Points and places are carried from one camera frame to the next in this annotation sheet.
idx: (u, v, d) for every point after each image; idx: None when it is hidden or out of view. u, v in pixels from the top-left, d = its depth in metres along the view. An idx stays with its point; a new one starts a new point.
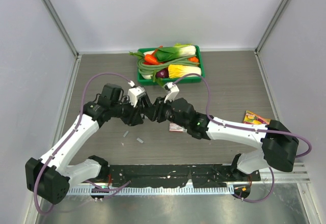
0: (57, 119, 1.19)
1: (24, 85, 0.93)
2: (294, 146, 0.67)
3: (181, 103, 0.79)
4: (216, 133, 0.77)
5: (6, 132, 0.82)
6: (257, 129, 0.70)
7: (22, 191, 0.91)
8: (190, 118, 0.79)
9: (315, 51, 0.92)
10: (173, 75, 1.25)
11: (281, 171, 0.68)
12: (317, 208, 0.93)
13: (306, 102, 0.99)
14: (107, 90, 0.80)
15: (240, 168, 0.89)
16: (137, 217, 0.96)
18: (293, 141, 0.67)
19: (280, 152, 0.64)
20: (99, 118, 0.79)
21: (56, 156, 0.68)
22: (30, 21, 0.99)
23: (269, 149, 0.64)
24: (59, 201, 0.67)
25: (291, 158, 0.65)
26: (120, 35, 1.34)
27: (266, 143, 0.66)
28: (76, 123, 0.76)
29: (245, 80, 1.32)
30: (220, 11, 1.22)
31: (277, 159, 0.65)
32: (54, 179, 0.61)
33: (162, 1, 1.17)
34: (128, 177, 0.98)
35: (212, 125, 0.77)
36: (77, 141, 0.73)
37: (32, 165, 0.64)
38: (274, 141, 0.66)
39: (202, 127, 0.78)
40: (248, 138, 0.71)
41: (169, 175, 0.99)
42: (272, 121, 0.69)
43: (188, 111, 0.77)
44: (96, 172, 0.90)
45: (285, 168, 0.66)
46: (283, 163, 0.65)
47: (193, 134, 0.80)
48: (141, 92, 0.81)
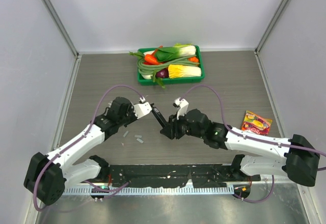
0: (57, 119, 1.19)
1: (23, 85, 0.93)
2: (315, 161, 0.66)
3: (195, 113, 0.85)
4: (234, 144, 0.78)
5: (6, 131, 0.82)
6: (280, 144, 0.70)
7: (22, 190, 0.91)
8: (206, 128, 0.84)
9: (315, 51, 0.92)
10: (173, 75, 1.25)
11: (300, 184, 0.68)
12: (318, 208, 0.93)
13: (306, 102, 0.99)
14: (115, 105, 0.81)
15: (244, 170, 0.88)
16: (137, 217, 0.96)
18: (314, 156, 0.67)
19: (304, 167, 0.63)
20: (106, 132, 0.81)
21: (62, 155, 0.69)
22: (30, 21, 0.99)
23: (294, 165, 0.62)
24: (51, 203, 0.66)
25: (313, 173, 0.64)
26: (120, 35, 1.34)
27: (289, 159, 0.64)
28: (85, 131, 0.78)
29: (245, 80, 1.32)
30: (220, 11, 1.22)
31: (300, 174, 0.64)
32: (56, 176, 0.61)
33: (162, 1, 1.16)
34: (128, 177, 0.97)
35: (231, 135, 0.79)
36: (83, 147, 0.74)
37: (36, 160, 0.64)
38: (298, 157, 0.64)
39: (219, 135, 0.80)
40: (270, 152, 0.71)
41: (169, 175, 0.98)
42: (295, 136, 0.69)
43: (202, 121, 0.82)
44: (96, 172, 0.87)
45: (305, 182, 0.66)
46: (307, 178, 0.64)
47: (211, 143, 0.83)
48: (150, 112, 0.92)
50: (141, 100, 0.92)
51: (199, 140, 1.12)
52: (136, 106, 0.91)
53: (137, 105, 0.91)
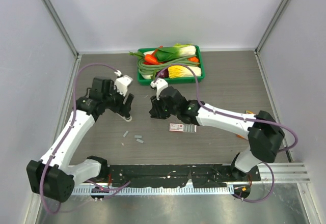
0: (57, 119, 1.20)
1: (24, 85, 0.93)
2: (279, 138, 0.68)
3: (169, 89, 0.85)
4: (206, 119, 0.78)
5: (6, 131, 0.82)
6: (246, 118, 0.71)
7: (22, 190, 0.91)
8: (178, 104, 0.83)
9: (316, 51, 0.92)
10: (173, 75, 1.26)
11: (264, 160, 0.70)
12: (318, 208, 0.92)
13: (306, 102, 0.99)
14: (97, 83, 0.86)
15: (238, 166, 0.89)
16: (137, 217, 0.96)
18: (279, 133, 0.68)
19: (265, 141, 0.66)
20: (94, 112, 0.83)
21: (56, 154, 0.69)
22: (30, 21, 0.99)
23: (254, 137, 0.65)
24: (66, 199, 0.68)
25: (274, 148, 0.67)
26: (120, 35, 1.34)
27: (251, 132, 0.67)
28: (71, 120, 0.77)
29: (245, 80, 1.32)
30: (220, 11, 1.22)
31: (261, 148, 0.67)
32: (59, 176, 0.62)
33: (162, 1, 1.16)
34: (128, 177, 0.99)
35: (202, 111, 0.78)
36: (75, 138, 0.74)
37: (33, 167, 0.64)
38: (260, 130, 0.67)
39: (192, 110, 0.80)
40: (236, 127, 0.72)
41: (169, 175, 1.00)
42: (261, 112, 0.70)
43: (173, 95, 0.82)
44: (98, 170, 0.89)
45: (267, 157, 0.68)
46: (267, 152, 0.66)
47: (184, 118, 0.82)
48: (130, 81, 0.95)
50: (117, 74, 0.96)
51: (199, 140, 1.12)
52: (117, 82, 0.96)
53: (117, 81, 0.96)
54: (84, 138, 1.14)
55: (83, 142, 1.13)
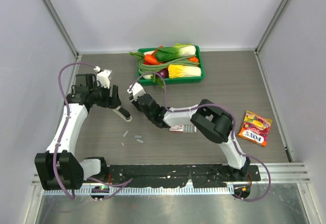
0: (57, 119, 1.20)
1: (24, 85, 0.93)
2: (223, 119, 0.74)
3: (145, 96, 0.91)
4: (171, 119, 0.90)
5: (6, 131, 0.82)
6: (191, 108, 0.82)
7: (22, 189, 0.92)
8: (154, 111, 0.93)
9: (316, 51, 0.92)
10: (173, 75, 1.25)
11: (215, 142, 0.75)
12: (317, 208, 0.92)
13: (306, 102, 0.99)
14: (80, 79, 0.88)
15: (231, 164, 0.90)
16: (137, 217, 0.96)
18: (223, 115, 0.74)
19: (207, 123, 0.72)
20: (85, 104, 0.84)
21: (62, 142, 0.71)
22: (30, 21, 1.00)
23: (196, 121, 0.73)
24: (78, 183, 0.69)
25: (219, 128, 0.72)
26: (119, 35, 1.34)
27: (194, 117, 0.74)
28: (66, 113, 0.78)
29: (245, 80, 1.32)
30: (220, 11, 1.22)
31: (206, 130, 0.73)
32: (71, 159, 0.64)
33: (162, 1, 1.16)
34: (128, 177, 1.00)
35: (168, 113, 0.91)
36: (75, 126, 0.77)
37: (42, 159, 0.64)
38: (201, 115, 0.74)
39: (162, 116, 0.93)
40: (186, 117, 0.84)
41: (169, 175, 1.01)
42: (204, 100, 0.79)
43: (150, 104, 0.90)
44: (98, 167, 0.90)
45: (216, 138, 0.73)
46: (212, 133, 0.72)
47: (157, 123, 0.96)
48: (110, 73, 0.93)
50: (96, 69, 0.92)
51: (199, 140, 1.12)
52: (98, 77, 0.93)
53: (98, 77, 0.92)
54: (84, 138, 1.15)
55: (83, 142, 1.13)
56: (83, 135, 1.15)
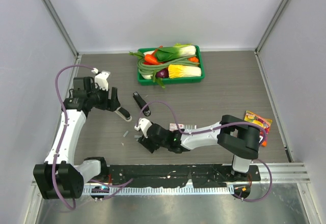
0: (56, 119, 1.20)
1: (23, 85, 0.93)
2: (253, 133, 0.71)
3: (153, 127, 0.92)
4: (188, 143, 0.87)
5: (6, 131, 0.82)
6: (213, 128, 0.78)
7: (22, 190, 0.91)
8: (165, 138, 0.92)
9: (315, 51, 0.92)
10: (173, 75, 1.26)
11: (249, 158, 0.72)
12: (318, 209, 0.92)
13: (306, 102, 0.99)
14: (78, 82, 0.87)
15: (237, 168, 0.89)
16: (137, 217, 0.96)
18: (250, 128, 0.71)
19: (236, 141, 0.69)
20: (83, 109, 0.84)
21: (61, 151, 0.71)
22: (30, 22, 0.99)
23: (224, 143, 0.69)
24: (78, 191, 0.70)
25: (250, 144, 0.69)
26: (119, 35, 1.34)
27: (221, 138, 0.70)
28: (63, 120, 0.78)
29: (245, 80, 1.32)
30: (220, 11, 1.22)
31: (239, 149, 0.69)
32: (70, 169, 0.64)
33: (162, 1, 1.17)
34: (128, 177, 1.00)
35: (183, 137, 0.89)
36: (74, 133, 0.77)
37: (41, 170, 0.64)
38: (228, 134, 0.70)
39: (178, 140, 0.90)
40: (210, 138, 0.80)
41: (169, 175, 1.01)
42: (224, 116, 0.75)
43: (159, 132, 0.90)
44: (98, 168, 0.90)
45: (249, 155, 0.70)
46: (247, 151, 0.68)
47: (174, 149, 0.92)
48: (108, 75, 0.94)
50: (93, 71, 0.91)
51: None
52: (96, 80, 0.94)
53: (96, 79, 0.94)
54: (84, 138, 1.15)
55: (82, 142, 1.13)
56: (83, 135, 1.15)
